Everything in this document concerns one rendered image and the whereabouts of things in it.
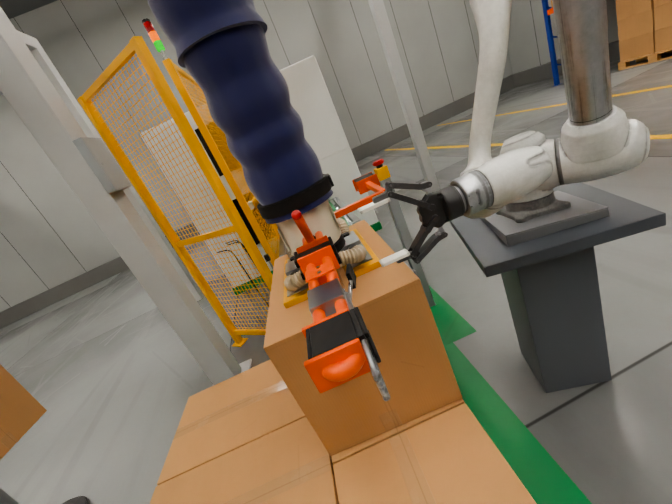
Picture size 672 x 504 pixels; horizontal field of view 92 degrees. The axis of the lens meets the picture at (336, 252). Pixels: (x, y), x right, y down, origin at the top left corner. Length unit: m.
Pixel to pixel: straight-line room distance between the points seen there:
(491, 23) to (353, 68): 9.84
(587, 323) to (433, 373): 0.78
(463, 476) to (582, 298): 0.83
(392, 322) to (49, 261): 11.47
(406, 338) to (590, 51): 0.85
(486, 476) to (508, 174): 0.65
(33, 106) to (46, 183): 9.17
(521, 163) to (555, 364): 1.03
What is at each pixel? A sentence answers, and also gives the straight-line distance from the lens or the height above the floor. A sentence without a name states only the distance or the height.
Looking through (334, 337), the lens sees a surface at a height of 1.09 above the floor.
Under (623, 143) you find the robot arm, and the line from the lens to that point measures 1.26.
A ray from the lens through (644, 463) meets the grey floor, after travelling 1.60.
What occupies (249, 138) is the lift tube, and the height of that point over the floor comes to 1.38.
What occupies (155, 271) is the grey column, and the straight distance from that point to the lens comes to 2.26.
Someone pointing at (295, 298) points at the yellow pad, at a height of 0.96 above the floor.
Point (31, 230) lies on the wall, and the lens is 11.90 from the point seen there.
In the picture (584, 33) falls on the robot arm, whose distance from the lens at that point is 1.14.
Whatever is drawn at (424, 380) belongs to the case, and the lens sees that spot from 0.95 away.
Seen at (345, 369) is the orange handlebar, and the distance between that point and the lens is 0.41.
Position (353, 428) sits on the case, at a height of 0.61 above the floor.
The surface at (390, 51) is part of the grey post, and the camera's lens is 4.43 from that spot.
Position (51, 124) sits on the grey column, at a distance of 2.30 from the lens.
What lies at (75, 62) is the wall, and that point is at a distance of 11.14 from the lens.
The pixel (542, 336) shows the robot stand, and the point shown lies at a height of 0.30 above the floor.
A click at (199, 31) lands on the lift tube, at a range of 0.91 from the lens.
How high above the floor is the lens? 1.33
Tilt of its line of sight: 20 degrees down
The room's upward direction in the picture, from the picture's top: 24 degrees counter-clockwise
